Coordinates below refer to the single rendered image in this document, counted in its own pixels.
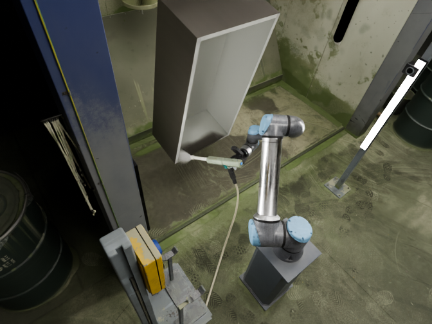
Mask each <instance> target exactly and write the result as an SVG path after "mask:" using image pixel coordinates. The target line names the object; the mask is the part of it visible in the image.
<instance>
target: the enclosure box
mask: <svg viewBox="0 0 432 324"><path fill-rule="evenodd" d="M279 15H280V12H279V11H278V10H277V9H275V8H274V7H273V6H272V5H270V4H269V3H268V2H267V1H266V0H157V26H156V57H155V73H154V105H153V122H152V135H153V136H154V137H155V138H156V140H157V141H158V143H159V144H160V145H161V146H162V148H163V149H164V150H165V152H166V153H167V154H168V150H167V146H168V148H169V149H170V151H171V153H172V155H173V157H174V162H175V163H176V161H177V158H178V157H179V151H180V147H182V148H183V149H185V150H186V151H187V152H188V153H189V154H190V155H193V154H195V153H196V152H198V151H200V150H202V149H204V148H206V147H208V146H210V145H212V144H213V143H215V142H217V141H219V140H221V139H222V138H225V137H226V136H229V135H230V132H231V129H232V127H233V124H234V123H235V120H236V117H237V115H238V113H239V111H240V108H241V105H242V103H243V101H244V99H245V96H246V93H247V91H248V89H249V86H250V84H251V81H252V79H253V77H254V75H255V72H256V70H257V67H258V65H259V63H260V60H261V58H262V55H263V54H264V51H265V48H266V46H267V43H268V41H269V39H270V36H271V34H272V32H273V29H274V27H275V24H276V22H277V20H278V17H279Z"/></svg>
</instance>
